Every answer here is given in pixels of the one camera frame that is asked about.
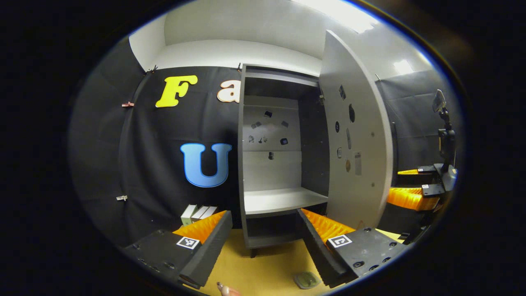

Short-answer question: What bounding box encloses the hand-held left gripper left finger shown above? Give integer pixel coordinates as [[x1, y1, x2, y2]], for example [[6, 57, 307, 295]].
[[123, 210, 233, 289]]

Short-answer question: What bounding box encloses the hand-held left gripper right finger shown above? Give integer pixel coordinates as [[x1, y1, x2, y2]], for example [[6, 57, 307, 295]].
[[297, 208, 408, 288]]

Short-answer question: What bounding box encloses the beige cabinet door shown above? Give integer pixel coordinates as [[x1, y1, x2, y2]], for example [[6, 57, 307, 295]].
[[318, 30, 394, 231]]

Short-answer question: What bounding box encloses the grey cabinet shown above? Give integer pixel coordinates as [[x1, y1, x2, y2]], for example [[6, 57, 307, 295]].
[[238, 64, 331, 258]]

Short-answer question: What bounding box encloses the grey cabinet shelf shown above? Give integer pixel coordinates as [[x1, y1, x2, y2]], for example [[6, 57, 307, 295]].
[[244, 187, 328, 217]]

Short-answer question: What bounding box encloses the green white box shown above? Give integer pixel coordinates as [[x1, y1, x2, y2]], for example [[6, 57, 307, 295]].
[[181, 204, 198, 226]]

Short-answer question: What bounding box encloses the black backdrop cloth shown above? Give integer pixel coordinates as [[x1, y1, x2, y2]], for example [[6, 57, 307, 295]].
[[68, 37, 465, 247]]

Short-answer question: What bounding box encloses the long ceiling light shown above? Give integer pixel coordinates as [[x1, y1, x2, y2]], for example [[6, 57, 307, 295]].
[[292, 0, 378, 33]]

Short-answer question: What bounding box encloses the black door handle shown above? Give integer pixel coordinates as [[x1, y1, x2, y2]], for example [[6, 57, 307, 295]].
[[392, 122, 399, 173]]

